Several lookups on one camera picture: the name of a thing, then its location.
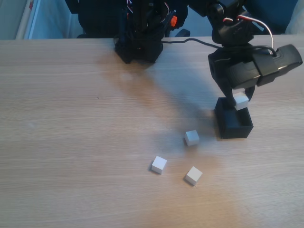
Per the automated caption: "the white and red wire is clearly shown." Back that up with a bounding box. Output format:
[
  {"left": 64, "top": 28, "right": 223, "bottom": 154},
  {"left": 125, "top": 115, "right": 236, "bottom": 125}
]
[{"left": 223, "top": 14, "right": 275, "bottom": 49}]

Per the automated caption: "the black camera cable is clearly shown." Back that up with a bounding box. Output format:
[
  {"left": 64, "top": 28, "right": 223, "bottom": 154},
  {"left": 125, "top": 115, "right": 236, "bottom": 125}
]
[{"left": 161, "top": 38, "right": 278, "bottom": 57}]

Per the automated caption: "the black oval camera box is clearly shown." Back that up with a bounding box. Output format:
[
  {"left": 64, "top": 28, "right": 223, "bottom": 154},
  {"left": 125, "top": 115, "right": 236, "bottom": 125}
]
[{"left": 225, "top": 44, "right": 303, "bottom": 90}]

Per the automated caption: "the black open box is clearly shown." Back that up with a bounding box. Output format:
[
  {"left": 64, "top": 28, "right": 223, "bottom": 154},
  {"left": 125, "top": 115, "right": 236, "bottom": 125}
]
[{"left": 214, "top": 96, "right": 254, "bottom": 140}]

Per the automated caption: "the white board panel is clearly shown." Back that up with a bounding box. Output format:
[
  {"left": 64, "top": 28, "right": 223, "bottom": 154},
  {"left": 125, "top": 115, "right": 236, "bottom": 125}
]
[{"left": 15, "top": 0, "right": 72, "bottom": 40}]

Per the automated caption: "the pale fabric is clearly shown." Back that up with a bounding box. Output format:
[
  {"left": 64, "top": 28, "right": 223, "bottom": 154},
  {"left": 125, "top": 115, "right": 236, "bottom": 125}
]
[{"left": 285, "top": 0, "right": 304, "bottom": 35}]

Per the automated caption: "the white cube block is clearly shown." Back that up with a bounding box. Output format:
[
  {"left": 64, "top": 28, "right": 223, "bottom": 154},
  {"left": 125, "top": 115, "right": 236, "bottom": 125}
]
[
  {"left": 184, "top": 166, "right": 203, "bottom": 187},
  {"left": 234, "top": 92, "right": 249, "bottom": 111},
  {"left": 151, "top": 155, "right": 168, "bottom": 175},
  {"left": 184, "top": 130, "right": 200, "bottom": 147}
]

